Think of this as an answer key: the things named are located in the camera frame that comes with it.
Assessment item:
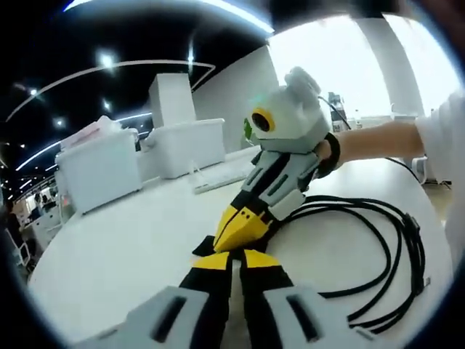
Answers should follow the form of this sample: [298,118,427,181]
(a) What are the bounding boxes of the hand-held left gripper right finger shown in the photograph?
[239,249,377,349]

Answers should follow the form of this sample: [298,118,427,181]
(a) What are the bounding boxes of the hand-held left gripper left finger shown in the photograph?
[78,250,233,349]

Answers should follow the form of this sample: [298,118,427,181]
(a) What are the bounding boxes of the black Velcro strap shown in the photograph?
[191,235,277,262]

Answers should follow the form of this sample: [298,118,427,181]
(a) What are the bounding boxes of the black data cable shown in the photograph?
[270,194,434,336]

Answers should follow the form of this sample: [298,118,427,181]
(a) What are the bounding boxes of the white desktop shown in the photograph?
[27,152,455,349]

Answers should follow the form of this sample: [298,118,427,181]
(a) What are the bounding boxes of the person's right hand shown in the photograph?
[312,140,339,180]

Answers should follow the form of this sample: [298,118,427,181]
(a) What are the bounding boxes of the dark-capped bottle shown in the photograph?
[328,92,346,134]

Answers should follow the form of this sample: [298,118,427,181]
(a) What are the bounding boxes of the small white storage box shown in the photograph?
[147,118,227,180]

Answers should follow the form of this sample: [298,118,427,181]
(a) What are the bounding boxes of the large white storage box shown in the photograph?
[55,127,143,215]

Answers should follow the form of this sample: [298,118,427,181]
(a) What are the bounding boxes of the pink and white plastic bags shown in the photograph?
[60,115,124,148]

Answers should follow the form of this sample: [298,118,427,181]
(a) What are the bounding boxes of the white power strip with cord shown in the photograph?
[191,159,252,194]

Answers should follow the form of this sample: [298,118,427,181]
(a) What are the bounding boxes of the black right wrist strap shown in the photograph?
[315,132,342,180]

